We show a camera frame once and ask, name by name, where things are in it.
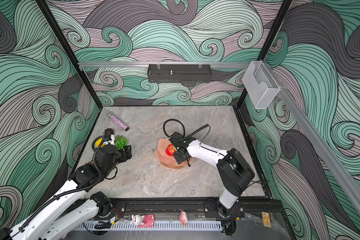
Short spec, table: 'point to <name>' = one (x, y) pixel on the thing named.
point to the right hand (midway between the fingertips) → (181, 157)
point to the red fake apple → (170, 150)
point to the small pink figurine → (183, 217)
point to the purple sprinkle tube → (110, 114)
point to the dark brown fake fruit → (109, 131)
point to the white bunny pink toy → (145, 221)
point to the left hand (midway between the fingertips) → (125, 147)
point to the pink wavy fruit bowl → (165, 160)
